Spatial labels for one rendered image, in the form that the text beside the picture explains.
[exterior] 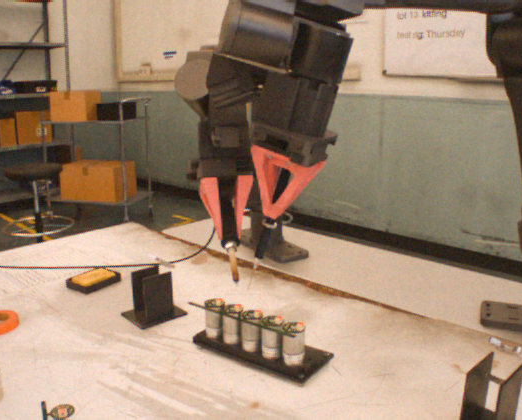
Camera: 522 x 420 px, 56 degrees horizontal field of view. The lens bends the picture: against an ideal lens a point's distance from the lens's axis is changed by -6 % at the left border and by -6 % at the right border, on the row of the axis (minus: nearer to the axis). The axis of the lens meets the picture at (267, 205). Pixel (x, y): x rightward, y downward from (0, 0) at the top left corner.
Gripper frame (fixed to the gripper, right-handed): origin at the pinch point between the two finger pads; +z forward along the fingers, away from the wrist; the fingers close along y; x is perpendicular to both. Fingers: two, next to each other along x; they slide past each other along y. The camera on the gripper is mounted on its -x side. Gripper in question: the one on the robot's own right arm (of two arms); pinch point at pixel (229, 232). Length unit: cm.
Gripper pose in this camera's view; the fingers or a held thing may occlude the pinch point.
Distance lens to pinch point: 68.0
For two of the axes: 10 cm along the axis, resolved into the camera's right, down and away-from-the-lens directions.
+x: -1.5, 2.6, 9.5
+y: 9.8, -0.5, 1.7
